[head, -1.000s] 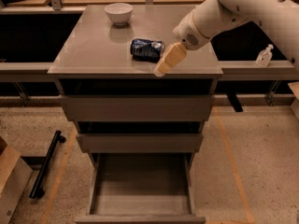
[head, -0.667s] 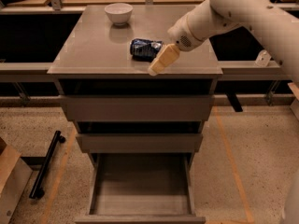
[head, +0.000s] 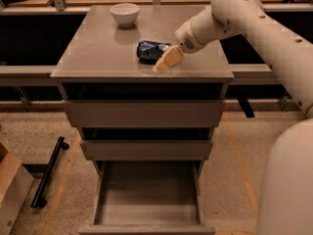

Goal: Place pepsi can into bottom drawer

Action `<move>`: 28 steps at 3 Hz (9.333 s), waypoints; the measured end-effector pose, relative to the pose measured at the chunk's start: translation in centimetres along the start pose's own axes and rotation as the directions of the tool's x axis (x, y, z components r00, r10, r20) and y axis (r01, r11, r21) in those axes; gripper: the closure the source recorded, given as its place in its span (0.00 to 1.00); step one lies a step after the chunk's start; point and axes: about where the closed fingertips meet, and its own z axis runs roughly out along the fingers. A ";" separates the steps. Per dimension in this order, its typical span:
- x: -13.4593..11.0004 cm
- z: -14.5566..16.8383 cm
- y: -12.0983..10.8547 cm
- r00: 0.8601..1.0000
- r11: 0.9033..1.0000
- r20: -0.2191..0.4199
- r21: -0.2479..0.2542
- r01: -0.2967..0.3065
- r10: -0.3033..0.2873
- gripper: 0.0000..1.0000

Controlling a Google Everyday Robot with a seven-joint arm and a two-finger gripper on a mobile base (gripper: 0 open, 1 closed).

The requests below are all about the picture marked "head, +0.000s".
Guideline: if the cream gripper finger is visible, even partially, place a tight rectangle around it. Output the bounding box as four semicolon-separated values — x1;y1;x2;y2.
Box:
153;45;184;73

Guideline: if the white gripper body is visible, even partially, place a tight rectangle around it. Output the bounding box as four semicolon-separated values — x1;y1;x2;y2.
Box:
175;20;204;54

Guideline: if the blue pepsi can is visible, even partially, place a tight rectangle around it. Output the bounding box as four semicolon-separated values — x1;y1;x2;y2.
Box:
136;40;171;64

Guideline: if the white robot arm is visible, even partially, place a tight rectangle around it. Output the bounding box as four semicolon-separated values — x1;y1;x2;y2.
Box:
154;0;313;235

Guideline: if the grey drawer cabinet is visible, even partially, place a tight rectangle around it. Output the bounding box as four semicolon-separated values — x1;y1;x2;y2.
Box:
50;5;235;235

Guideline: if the grey top drawer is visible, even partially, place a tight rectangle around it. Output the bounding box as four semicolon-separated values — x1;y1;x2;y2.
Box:
63;100;224;128

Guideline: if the grey middle drawer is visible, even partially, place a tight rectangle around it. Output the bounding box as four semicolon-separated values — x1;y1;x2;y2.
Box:
80;140;212;161

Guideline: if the open grey bottom drawer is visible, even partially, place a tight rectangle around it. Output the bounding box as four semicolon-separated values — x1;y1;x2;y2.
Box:
78;161;215;235

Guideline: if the white ceramic bowl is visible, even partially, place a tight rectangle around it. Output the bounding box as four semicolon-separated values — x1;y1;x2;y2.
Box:
110;3;140;26

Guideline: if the black metal bar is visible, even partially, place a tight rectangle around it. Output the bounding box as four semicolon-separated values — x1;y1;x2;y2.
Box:
30;136;69;209

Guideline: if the cardboard box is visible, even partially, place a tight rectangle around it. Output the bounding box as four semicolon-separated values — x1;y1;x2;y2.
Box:
0;143;33;235

